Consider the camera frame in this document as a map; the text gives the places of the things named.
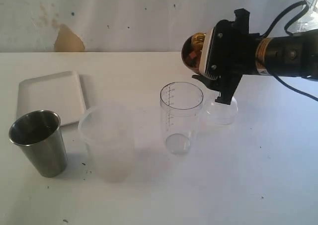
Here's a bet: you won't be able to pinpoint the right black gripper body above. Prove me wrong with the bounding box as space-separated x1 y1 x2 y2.
212 20 258 77

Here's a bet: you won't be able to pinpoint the brown wooden cup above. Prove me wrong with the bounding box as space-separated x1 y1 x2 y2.
181 32 206 75

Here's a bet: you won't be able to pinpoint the stainless steel cup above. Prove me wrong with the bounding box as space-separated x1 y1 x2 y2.
8 110 68 178

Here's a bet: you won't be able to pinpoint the gold coins and cork pieces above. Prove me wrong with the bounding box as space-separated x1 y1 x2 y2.
186 32 206 70

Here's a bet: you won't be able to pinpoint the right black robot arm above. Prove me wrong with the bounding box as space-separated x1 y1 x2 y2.
193 8 318 105

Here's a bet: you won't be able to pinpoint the clear dome lid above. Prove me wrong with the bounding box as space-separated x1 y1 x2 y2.
201 91 238 126

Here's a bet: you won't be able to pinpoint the clear plastic shaker cup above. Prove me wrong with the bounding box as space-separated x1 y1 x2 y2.
159 81 204 155

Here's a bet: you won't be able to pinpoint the white square tray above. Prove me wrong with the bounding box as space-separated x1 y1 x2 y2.
16 71 86 126

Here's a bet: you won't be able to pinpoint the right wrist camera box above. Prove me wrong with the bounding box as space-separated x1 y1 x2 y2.
199 28 218 80

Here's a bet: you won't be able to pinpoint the right black cable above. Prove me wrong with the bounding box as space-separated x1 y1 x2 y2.
260 0 318 99

